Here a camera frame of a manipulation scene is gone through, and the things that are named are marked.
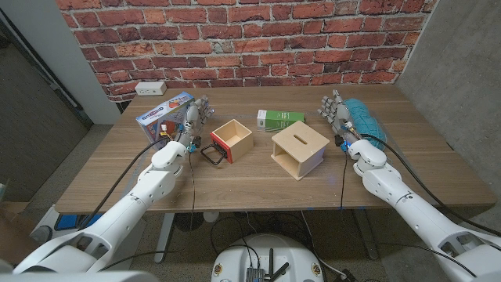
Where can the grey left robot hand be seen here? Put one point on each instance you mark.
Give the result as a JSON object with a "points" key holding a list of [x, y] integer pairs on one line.
{"points": [[192, 121]]}

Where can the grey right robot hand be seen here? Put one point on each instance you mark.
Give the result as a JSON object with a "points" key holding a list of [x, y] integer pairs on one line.
{"points": [[341, 117]]}

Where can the wooden box with slot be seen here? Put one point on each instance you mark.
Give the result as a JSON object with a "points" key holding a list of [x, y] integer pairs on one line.
{"points": [[301, 145]]}

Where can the wooden drawer with red front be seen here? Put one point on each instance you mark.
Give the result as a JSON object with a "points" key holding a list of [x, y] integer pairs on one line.
{"points": [[240, 147]]}

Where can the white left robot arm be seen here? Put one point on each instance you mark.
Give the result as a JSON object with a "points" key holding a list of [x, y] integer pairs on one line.
{"points": [[129, 203]]}

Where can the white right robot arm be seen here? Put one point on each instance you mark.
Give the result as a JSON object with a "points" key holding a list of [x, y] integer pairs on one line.
{"points": [[415, 211]]}

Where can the teal yarn skein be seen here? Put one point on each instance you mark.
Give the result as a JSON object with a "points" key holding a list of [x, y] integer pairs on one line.
{"points": [[366, 119]]}

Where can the green and white package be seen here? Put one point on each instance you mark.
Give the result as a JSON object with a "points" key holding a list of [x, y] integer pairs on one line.
{"points": [[280, 117]]}

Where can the grey torso electronics box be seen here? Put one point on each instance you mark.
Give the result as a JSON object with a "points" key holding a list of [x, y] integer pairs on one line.
{"points": [[254, 275]]}

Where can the colourful toy carton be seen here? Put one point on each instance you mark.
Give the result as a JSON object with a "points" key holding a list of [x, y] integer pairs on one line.
{"points": [[156, 117]]}

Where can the white power outlet strip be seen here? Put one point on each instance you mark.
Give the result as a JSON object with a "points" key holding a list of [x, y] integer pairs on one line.
{"points": [[150, 88]]}

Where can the dark round floor object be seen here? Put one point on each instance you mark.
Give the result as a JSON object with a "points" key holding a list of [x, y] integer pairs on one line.
{"points": [[188, 221]]}

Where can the printed brick backdrop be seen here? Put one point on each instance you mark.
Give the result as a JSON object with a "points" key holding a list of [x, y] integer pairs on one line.
{"points": [[250, 39]]}

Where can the white table leg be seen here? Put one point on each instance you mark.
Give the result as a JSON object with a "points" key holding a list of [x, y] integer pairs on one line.
{"points": [[164, 235]]}

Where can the dark grey table leg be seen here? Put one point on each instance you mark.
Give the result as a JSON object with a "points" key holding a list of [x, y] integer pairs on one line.
{"points": [[366, 235]]}

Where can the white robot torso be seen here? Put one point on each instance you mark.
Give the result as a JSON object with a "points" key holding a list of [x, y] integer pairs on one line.
{"points": [[235, 258]]}

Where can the black torso antenna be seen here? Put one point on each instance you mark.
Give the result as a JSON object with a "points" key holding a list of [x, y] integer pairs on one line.
{"points": [[270, 260], [282, 268]]}

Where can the blue and black floor item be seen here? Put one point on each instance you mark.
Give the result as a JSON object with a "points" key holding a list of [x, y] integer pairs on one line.
{"points": [[66, 222]]}

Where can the grey sneaker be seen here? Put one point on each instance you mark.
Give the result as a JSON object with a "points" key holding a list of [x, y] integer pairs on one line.
{"points": [[41, 234]]}

